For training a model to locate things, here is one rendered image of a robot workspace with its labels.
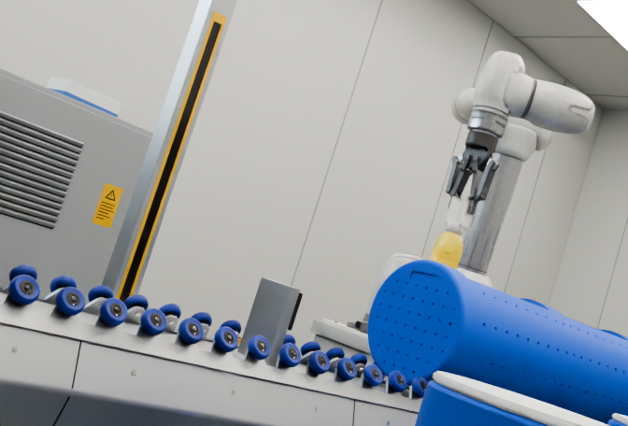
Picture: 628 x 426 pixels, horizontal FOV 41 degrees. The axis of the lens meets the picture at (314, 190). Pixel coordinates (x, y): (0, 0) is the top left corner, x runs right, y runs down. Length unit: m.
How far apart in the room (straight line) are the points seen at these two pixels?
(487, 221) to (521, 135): 0.28
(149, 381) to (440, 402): 0.51
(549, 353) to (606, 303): 5.36
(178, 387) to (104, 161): 1.65
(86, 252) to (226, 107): 2.02
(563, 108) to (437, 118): 4.04
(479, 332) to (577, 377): 0.42
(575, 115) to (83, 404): 1.33
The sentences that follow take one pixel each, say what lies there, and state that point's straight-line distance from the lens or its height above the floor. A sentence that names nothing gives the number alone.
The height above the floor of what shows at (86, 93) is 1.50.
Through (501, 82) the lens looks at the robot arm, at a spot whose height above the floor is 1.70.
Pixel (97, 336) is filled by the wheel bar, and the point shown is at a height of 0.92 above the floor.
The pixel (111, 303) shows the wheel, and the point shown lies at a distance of 1.37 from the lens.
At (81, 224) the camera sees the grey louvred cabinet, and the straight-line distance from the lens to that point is 2.97.
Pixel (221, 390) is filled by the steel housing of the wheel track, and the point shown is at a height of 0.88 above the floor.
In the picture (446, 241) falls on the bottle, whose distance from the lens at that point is 2.03.
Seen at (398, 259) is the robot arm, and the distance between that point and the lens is 2.64.
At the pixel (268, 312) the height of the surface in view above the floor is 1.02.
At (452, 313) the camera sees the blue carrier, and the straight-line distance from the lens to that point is 1.86.
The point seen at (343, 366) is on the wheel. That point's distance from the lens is 1.67.
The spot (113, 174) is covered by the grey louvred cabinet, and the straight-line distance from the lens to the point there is 3.00.
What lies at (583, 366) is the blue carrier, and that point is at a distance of 2.25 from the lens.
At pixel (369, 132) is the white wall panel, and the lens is 5.60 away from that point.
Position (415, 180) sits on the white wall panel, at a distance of 6.00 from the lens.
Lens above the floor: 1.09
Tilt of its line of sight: 6 degrees up
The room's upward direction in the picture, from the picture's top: 18 degrees clockwise
